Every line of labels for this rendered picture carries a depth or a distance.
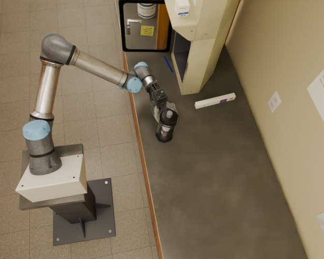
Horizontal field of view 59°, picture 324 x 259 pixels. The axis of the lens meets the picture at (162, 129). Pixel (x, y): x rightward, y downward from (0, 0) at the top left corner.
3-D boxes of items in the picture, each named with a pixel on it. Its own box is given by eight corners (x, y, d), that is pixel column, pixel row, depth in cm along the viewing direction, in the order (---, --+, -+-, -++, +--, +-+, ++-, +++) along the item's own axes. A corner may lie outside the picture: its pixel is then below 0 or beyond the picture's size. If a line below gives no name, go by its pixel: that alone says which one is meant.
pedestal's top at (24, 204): (21, 210, 147) (18, 208, 143) (24, 152, 161) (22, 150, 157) (85, 201, 151) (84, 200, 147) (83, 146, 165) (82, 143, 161)
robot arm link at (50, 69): (23, 142, 141) (43, 30, 128) (26, 132, 155) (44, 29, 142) (50, 146, 146) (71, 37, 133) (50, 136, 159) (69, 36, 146)
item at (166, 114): (180, 123, 148) (182, 117, 142) (164, 129, 145) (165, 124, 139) (172, 108, 151) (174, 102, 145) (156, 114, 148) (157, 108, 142)
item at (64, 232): (53, 245, 222) (3, 229, 142) (53, 185, 243) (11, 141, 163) (115, 236, 229) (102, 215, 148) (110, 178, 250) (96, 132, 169)
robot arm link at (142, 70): (132, 72, 162) (146, 67, 164) (141, 87, 158) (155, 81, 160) (131, 63, 155) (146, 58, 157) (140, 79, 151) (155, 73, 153)
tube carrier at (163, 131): (177, 137, 165) (183, 122, 146) (160, 145, 162) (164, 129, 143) (168, 122, 169) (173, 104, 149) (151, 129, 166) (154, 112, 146)
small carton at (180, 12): (184, 8, 134) (186, -3, 128) (187, 16, 132) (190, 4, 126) (174, 10, 133) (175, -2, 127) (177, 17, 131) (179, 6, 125)
